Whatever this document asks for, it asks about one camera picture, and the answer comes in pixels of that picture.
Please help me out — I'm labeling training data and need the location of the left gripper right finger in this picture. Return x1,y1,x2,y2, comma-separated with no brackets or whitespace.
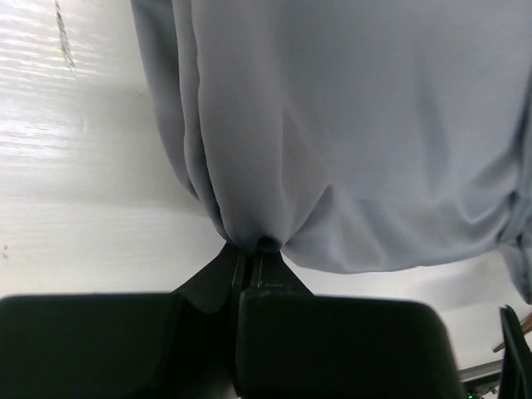
234,254,466,398

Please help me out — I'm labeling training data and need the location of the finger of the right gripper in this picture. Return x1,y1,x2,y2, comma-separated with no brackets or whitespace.
498,306,531,399

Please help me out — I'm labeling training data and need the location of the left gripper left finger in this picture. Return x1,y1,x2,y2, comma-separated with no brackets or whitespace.
1,245,240,398

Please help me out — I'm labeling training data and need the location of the copper knife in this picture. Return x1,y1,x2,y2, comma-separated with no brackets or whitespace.
492,342,505,353

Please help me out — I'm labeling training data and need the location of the grey cloth placemat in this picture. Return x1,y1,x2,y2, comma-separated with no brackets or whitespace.
131,1,531,301

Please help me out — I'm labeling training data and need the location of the aluminium front rail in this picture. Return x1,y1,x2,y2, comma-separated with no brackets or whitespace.
459,360,503,383

